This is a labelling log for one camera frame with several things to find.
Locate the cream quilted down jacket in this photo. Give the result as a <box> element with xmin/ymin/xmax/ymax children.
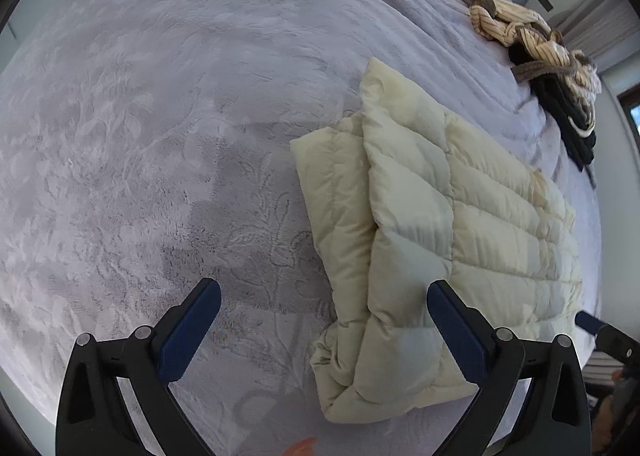
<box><xmin>291</xmin><ymin>60</ymin><xmax>582</xmax><ymax>424</ymax></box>

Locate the black knit garment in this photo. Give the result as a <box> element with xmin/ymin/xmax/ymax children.
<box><xmin>506</xmin><ymin>42</ymin><xmax>599</xmax><ymax>172</ymax></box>

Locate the dark framed window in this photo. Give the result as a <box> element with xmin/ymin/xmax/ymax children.
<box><xmin>617</xmin><ymin>84</ymin><xmax>640</xmax><ymax>135</ymax></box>

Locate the grey curtain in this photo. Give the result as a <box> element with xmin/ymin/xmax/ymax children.
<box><xmin>550</xmin><ymin>0</ymin><xmax>639</xmax><ymax>72</ymax></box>

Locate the lavender plush bed blanket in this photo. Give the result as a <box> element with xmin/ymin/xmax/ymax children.
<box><xmin>1</xmin><ymin>0</ymin><xmax>601</xmax><ymax>455</ymax></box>

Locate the beige striped robe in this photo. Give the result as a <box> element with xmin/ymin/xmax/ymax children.
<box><xmin>469</xmin><ymin>0</ymin><xmax>602</xmax><ymax>105</ymax></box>

